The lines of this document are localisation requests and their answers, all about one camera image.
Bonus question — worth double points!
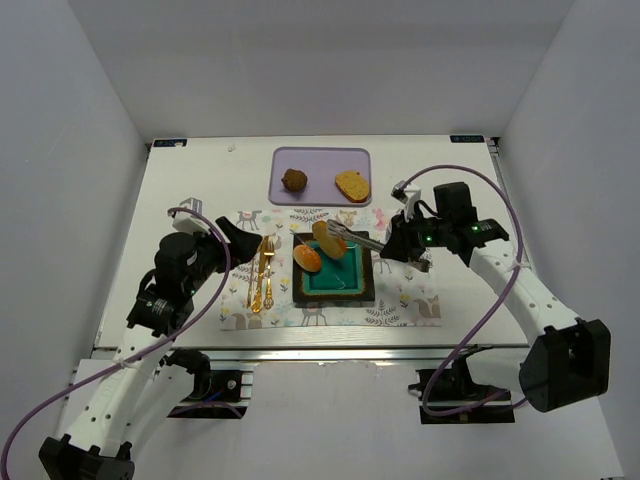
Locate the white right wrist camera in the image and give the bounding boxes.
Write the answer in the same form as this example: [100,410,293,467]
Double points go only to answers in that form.
[391,181,421,222]

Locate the gold fork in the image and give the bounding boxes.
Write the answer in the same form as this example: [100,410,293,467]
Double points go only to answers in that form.
[251,235,275,313]

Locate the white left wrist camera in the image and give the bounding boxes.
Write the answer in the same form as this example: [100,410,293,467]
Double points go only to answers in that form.
[169,197,209,234]

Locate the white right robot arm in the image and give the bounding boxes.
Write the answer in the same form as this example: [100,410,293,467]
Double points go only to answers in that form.
[328,182,611,412]

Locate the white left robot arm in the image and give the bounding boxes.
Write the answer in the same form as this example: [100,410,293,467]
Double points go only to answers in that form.
[39,210,262,479]

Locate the blue label sticker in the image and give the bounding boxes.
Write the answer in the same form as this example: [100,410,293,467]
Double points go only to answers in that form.
[449,134,485,143]
[152,139,187,148]

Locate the black teal square plate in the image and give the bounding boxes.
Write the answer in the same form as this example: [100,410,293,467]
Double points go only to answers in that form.
[291,233,375,307]

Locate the light blue mug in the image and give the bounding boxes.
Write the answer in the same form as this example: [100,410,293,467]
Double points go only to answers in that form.
[384,222,392,245]

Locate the gold knife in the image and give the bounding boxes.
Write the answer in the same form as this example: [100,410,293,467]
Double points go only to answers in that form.
[246,236,268,309]

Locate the blue label sticker left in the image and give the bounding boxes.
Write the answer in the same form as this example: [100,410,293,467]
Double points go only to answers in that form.
[152,139,187,148]

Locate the animal print placemat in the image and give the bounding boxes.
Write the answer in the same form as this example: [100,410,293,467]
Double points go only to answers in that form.
[212,207,441,331]

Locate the orange glazed bun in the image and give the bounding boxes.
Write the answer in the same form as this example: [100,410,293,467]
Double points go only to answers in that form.
[293,244,322,273]

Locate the gold spoon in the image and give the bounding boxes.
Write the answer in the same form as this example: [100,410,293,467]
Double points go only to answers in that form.
[263,236,275,310]

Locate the dark brown bread roll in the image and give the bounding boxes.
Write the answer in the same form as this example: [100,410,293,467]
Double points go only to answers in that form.
[281,168,308,193]

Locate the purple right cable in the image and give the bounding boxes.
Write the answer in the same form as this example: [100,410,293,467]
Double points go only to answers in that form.
[397,164,531,419]

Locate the large seeded bread slice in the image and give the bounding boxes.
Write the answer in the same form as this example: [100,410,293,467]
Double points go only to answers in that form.
[335,170,371,203]

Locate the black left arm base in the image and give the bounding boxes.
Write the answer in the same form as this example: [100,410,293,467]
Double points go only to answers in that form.
[161,349,253,420]

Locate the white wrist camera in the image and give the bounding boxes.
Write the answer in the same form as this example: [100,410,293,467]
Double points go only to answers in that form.
[391,181,421,222]
[169,197,209,234]

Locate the blue label sticker right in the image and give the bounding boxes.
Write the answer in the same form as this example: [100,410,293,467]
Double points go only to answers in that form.
[449,134,485,143]

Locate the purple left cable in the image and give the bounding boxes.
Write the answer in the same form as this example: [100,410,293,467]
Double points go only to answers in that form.
[0,205,234,469]

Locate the purple cable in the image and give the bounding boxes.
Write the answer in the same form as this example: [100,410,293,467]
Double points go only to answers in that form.
[397,164,531,419]
[0,205,234,469]

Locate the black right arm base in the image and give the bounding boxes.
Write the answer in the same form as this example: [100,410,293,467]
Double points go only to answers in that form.
[407,369,515,425]

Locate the lavender serving tray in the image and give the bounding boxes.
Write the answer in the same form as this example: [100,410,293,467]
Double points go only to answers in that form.
[268,147,373,207]

